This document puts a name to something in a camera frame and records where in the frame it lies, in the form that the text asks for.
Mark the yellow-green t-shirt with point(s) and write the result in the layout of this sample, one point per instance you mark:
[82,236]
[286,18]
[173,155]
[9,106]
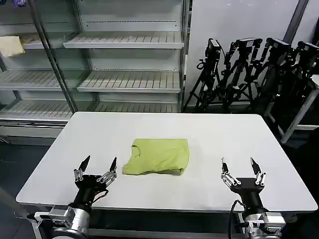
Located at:
[162,156]

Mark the purple item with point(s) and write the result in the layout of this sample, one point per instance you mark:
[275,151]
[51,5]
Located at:
[19,3]

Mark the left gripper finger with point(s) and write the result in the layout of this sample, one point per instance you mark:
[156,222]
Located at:
[80,171]
[109,176]

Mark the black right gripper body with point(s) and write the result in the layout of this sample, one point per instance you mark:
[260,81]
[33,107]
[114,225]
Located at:
[249,193]

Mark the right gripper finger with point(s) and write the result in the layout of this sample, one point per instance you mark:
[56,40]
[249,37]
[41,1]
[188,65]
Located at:
[260,178]
[229,179]

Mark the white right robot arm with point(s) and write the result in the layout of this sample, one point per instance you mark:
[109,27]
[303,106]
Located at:
[264,224]

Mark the white rounded table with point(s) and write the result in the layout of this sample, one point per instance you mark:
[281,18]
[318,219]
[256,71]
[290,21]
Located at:
[174,124]

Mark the open grey shelf unit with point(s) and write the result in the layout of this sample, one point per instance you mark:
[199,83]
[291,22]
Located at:
[129,57]

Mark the glass-door grey shelf unit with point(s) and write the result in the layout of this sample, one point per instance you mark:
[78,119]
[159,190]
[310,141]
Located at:
[32,79]

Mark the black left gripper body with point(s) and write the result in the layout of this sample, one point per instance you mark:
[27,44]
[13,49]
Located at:
[88,188]

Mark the black camera tripod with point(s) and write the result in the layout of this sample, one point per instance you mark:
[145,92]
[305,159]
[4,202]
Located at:
[211,67]
[302,64]
[272,67]
[243,64]

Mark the beige cardboard piece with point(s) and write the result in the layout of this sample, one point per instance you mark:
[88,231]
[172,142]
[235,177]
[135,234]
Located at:
[11,46]

